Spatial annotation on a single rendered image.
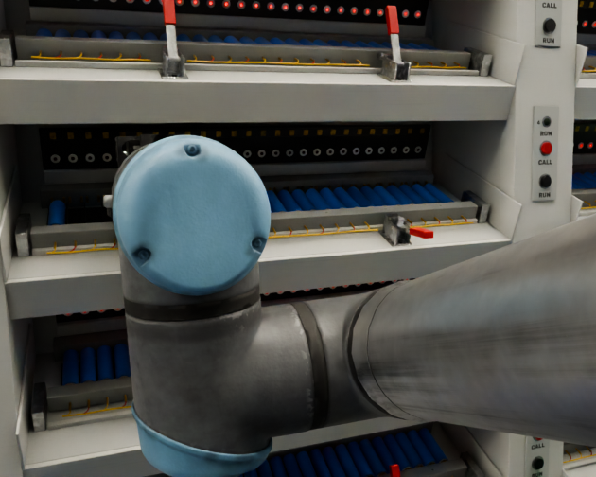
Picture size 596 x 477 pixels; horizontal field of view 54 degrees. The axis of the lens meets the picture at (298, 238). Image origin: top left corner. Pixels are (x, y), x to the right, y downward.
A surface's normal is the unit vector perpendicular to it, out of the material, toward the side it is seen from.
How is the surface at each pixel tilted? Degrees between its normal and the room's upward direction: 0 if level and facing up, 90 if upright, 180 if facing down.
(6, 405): 90
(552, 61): 90
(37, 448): 21
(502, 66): 90
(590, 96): 111
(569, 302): 78
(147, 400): 92
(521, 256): 46
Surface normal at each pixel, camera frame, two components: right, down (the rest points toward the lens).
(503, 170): -0.95, 0.07
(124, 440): 0.09, -0.88
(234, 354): 0.61, 0.10
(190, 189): 0.31, 0.05
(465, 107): 0.31, 0.47
